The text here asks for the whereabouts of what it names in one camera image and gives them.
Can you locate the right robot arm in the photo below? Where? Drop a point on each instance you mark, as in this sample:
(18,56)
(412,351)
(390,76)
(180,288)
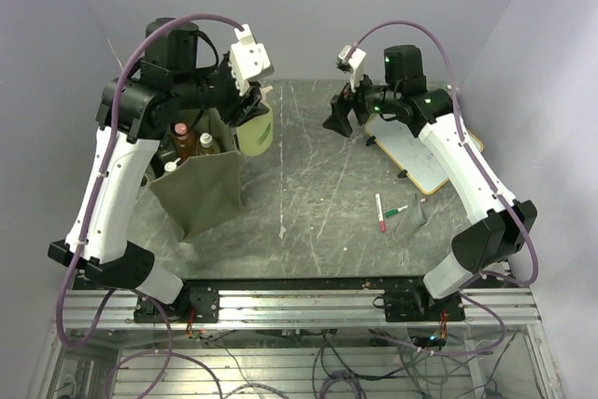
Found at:
(499,222)

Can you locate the amber liquid clear bottle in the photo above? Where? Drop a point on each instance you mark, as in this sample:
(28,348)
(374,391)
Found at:
(208,145)

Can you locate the green whiteboard marker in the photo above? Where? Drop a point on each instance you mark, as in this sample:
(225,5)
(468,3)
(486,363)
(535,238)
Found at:
(395,211)

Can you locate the clear plastic cup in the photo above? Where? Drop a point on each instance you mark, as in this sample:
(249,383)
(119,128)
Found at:
(410,220)

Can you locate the aluminium mounting rail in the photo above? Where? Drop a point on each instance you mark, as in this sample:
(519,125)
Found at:
(220,308)

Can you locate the red whiteboard marker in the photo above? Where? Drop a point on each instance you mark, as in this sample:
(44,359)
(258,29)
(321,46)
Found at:
(380,213)

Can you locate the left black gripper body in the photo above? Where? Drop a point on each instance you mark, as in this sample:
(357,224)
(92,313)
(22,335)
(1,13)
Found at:
(223,92)

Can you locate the yellow-framed whiteboard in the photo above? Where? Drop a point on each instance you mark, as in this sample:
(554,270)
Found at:
(408,153)

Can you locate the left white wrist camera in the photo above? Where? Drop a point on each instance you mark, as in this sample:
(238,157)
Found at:
(248,60)

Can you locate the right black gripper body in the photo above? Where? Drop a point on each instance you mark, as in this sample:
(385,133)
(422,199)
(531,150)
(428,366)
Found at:
(373,99)

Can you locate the yellow-green pump bottle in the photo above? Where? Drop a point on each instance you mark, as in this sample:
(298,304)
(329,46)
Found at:
(170,167)

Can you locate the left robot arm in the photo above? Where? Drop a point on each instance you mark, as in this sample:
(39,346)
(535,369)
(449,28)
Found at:
(159,80)

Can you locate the green bottle peach cap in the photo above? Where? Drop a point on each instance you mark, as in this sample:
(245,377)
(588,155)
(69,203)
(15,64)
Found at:
(254,137)

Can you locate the orange bottle pink cap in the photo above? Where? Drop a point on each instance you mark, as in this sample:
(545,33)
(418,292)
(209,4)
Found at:
(184,141)

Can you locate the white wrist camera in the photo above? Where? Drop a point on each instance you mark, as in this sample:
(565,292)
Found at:
(248,60)
(352,61)

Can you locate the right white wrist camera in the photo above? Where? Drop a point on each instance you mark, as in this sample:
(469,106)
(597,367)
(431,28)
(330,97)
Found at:
(352,61)

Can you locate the olive canvas bag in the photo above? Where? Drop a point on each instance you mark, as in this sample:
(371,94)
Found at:
(204,191)

